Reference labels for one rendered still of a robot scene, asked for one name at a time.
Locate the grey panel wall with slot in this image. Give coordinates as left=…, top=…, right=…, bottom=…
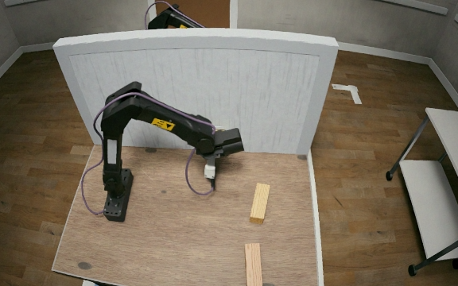
left=53, top=28, right=339, bottom=155

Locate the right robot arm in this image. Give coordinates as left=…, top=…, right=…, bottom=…
left=100, top=81, right=244, bottom=218

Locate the brown wooden block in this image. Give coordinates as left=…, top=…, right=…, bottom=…
left=250, top=183, right=270, bottom=224

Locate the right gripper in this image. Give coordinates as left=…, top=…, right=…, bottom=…
left=196, top=149, right=228, bottom=179

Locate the light wood block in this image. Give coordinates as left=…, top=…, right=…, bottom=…
left=244, top=243, right=262, bottom=286

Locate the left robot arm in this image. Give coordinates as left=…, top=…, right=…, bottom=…
left=148, top=4, right=205, bottom=30

